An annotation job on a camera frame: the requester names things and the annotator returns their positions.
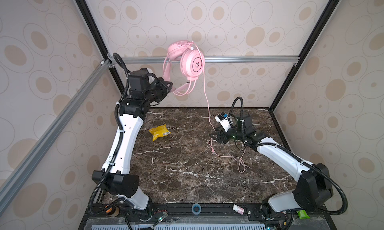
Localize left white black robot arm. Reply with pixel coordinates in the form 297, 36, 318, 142
88, 53, 173, 216

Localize left aluminium rail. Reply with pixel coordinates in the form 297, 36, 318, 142
1, 60, 111, 215

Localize black frame post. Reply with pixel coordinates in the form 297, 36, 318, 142
269, 0, 341, 113
74, 0, 127, 101

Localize back aluminium rail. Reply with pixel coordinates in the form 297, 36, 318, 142
122, 56, 300, 64

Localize left black frame post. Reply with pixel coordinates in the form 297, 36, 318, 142
74, 0, 127, 101

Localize small white pink box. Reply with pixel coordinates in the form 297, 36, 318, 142
233, 204, 245, 215

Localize yellow snack packet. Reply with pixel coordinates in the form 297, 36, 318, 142
149, 124, 171, 142

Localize aluminium rail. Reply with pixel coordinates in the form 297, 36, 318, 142
1, 60, 111, 215
122, 56, 300, 64

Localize green packet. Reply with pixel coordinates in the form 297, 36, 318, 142
297, 210, 311, 220

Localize right black frame post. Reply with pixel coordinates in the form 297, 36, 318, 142
269, 0, 341, 113

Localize pink cat-ear headphones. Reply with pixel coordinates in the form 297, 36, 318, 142
163, 40, 205, 96

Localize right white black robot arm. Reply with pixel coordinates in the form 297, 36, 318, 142
210, 97, 349, 218

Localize blue tape roll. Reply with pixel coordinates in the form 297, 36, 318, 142
191, 203, 202, 216

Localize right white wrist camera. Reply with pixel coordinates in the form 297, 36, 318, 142
215, 112, 233, 132

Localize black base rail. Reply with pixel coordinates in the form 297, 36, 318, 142
78, 204, 336, 230

